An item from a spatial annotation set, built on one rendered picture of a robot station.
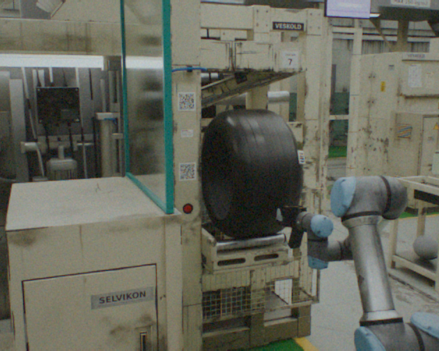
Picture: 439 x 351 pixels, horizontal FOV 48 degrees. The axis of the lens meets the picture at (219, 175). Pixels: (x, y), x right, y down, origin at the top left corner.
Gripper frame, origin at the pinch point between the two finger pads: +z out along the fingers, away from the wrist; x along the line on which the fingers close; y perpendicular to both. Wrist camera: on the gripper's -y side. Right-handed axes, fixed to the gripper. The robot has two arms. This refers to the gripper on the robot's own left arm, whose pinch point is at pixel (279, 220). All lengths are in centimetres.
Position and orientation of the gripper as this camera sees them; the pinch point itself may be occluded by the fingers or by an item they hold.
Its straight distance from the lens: 207.3
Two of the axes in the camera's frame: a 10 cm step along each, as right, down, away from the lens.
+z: -3.5, -0.4, 9.3
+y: -0.4, -10.0, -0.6
